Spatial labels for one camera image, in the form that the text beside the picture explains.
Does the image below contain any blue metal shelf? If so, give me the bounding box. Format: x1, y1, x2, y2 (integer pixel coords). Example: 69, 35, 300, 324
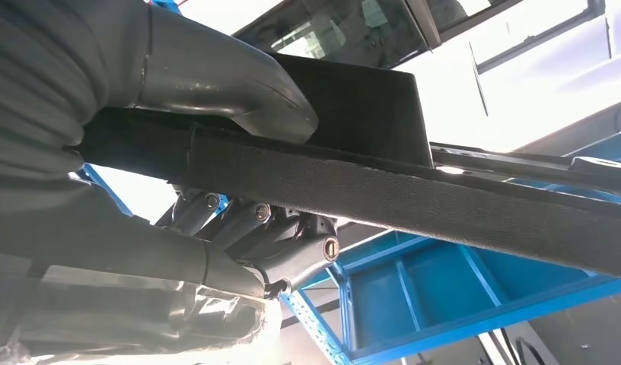
77, 128, 621, 365

